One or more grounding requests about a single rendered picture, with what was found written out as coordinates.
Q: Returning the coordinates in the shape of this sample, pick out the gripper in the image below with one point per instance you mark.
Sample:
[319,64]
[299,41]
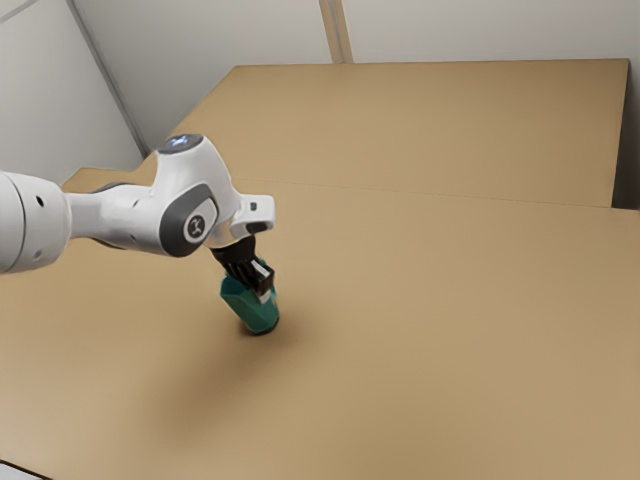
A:
[237,259]

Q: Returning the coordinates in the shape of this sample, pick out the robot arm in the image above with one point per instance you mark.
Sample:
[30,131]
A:
[190,200]

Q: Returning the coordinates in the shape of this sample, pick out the teal faceted mug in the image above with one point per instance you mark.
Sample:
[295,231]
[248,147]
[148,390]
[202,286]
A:
[252,310]

